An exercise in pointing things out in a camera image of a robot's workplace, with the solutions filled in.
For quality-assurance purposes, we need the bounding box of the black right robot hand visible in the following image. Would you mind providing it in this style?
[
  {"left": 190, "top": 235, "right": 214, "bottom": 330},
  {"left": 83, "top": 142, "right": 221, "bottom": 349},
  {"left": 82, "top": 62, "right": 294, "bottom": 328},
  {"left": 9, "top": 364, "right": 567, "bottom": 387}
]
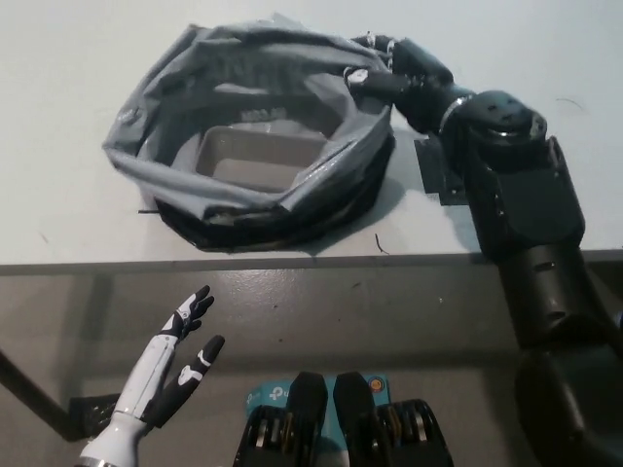
[{"left": 343, "top": 31, "right": 468, "bottom": 135}]

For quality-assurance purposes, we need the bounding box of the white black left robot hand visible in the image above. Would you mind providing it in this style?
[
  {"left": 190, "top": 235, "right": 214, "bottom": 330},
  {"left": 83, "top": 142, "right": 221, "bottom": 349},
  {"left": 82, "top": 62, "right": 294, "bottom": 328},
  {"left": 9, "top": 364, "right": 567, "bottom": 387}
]
[{"left": 112, "top": 284, "right": 227, "bottom": 429}]

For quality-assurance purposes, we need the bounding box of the small grey rectangular mesh basket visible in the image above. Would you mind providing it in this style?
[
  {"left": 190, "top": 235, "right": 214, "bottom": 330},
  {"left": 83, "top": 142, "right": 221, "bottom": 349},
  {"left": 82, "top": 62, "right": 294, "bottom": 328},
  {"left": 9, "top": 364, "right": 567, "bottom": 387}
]
[{"left": 193, "top": 125, "right": 327, "bottom": 194}]

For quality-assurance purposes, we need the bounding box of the grey black plastic bag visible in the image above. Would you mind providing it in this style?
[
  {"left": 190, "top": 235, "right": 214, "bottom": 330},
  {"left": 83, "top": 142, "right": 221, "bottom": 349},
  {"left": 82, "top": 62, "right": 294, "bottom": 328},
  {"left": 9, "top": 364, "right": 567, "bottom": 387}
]
[{"left": 100, "top": 12, "right": 398, "bottom": 254}]

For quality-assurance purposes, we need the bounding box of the black tape patch on table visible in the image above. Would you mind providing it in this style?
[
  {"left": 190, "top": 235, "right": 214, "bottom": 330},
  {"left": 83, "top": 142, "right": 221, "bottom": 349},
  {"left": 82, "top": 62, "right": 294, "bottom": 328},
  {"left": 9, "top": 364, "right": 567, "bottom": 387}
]
[{"left": 413, "top": 138, "right": 471, "bottom": 205}]

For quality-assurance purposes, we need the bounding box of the black slanted table leg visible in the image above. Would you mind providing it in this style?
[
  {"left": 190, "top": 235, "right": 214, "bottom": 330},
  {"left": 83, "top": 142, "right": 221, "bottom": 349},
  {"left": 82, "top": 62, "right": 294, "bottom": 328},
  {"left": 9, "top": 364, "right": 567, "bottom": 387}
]
[{"left": 0, "top": 347, "right": 87, "bottom": 442}]

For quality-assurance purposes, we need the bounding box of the teal TP-Link box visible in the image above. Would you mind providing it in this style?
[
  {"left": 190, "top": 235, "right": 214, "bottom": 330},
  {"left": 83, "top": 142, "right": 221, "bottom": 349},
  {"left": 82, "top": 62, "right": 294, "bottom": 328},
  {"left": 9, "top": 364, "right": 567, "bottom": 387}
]
[{"left": 242, "top": 374, "right": 393, "bottom": 439}]

